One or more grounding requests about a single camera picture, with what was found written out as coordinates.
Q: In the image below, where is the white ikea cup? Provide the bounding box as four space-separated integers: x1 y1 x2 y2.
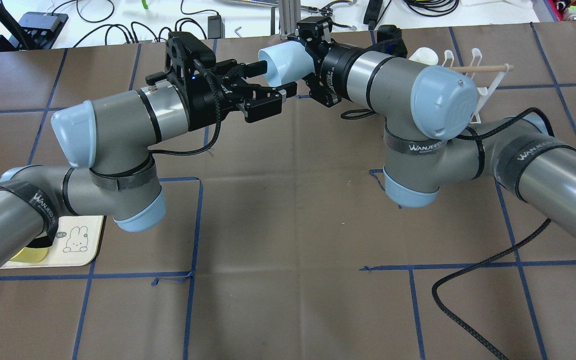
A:
408 47 439 66

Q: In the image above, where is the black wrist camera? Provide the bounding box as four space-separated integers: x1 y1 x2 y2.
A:
375 24 409 59
145 31 217 86

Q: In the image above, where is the light blue ikea cup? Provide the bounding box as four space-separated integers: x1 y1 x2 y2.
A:
258 40 315 87

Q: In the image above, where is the metal reacher grabber tool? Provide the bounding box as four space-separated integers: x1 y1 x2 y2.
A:
300 0 357 31

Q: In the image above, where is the cream tray with bunny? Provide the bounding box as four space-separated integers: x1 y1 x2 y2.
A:
0 216 106 269

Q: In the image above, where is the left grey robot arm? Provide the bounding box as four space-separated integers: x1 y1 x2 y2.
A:
0 59 297 267

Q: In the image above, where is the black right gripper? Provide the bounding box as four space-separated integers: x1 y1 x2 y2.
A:
288 16 365 108

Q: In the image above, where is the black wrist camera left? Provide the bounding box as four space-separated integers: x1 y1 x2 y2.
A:
145 31 217 86

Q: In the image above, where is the yellow plastic cup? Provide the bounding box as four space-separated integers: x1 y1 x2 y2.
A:
10 247 49 264

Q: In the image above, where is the white wire cup rack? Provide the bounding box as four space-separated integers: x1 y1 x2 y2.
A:
439 47 515 125

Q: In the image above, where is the coiled black cable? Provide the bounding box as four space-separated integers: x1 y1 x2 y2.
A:
403 0 461 17

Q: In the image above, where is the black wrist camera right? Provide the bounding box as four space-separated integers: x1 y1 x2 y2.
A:
375 24 409 59

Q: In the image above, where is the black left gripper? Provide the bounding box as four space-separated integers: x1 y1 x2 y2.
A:
178 59 298 132

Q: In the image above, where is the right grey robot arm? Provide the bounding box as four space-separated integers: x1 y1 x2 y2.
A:
290 16 576 239

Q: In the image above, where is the aluminium frame post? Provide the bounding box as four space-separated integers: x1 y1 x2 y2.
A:
270 0 302 40

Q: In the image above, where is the black power adapter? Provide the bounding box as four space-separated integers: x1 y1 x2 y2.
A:
362 0 383 28

